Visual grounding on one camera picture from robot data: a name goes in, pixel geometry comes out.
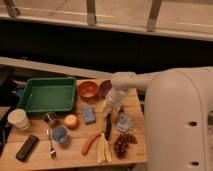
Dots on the yellow banana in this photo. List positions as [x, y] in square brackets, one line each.
[103, 154]

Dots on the green plastic tray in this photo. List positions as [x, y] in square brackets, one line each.
[42, 95]

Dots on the blue sponge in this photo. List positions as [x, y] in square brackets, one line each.
[89, 116]

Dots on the light blue cloth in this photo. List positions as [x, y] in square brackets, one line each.
[124, 123]

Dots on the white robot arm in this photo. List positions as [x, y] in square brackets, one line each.
[178, 102]

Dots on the metal fork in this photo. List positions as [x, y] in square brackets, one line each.
[52, 150]

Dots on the white paper cup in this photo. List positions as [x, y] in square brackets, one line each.
[19, 119]

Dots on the purple bowl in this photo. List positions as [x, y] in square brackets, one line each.
[105, 86]

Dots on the peach apple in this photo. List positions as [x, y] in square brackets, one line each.
[71, 121]

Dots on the blue plastic cup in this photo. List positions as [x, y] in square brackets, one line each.
[59, 134]

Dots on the orange bowl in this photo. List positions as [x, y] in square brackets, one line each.
[88, 90]

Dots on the orange carrot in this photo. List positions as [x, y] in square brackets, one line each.
[88, 143]

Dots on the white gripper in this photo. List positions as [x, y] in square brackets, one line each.
[113, 101]

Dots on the wooden table board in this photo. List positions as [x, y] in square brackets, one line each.
[69, 155]

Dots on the purple grapes bunch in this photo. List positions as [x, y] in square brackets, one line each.
[122, 143]

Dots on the black remote control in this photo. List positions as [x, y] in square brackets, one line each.
[27, 147]

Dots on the small metal cup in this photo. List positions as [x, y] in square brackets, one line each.
[50, 118]

